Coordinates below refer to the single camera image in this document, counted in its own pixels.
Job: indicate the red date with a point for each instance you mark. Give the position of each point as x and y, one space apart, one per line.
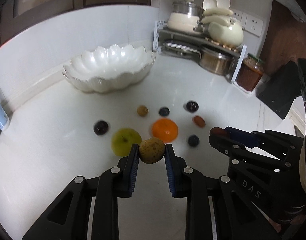
199 121
217 131

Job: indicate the glass jar brown sauce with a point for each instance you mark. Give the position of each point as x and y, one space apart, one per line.
250 72

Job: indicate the small brown longan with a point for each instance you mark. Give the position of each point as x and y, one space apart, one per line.
142 110

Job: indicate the white wall power sockets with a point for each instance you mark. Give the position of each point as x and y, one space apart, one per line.
249 23

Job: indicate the green apple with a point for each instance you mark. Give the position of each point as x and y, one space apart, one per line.
122 141

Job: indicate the cream ceramic kettle pot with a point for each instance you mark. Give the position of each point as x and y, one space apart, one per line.
223 26

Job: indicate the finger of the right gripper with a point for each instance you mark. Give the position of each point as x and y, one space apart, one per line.
245 138
226 146

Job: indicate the stainless steel pot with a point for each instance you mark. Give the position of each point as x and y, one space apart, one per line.
215 62

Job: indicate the blueberry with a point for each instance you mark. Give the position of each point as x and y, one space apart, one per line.
193 141
164 111

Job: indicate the white grey kitchen rack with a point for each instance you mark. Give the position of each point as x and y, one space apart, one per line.
187 46

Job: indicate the red date front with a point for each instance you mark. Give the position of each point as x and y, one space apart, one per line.
217 131

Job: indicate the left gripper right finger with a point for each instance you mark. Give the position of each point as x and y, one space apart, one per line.
215 208

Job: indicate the dark plum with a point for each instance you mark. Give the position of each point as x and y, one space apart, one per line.
192 106
100 127

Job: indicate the white blue pump bottle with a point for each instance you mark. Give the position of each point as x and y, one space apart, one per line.
4 119

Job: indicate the orange tangerine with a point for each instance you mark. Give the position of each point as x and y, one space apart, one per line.
165 130

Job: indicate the dark wooden cutting board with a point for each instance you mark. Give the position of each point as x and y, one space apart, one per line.
285 39

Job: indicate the white scalloped ceramic bowl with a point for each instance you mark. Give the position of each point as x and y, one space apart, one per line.
108 69

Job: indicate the black knife block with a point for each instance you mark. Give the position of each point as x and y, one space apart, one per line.
281 90

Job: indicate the brown kiwi fruit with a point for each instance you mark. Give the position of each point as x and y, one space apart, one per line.
151 150

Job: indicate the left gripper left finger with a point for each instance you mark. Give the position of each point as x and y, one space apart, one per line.
89 204

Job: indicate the cream pot with glass lid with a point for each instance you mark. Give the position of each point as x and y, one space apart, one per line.
185 17

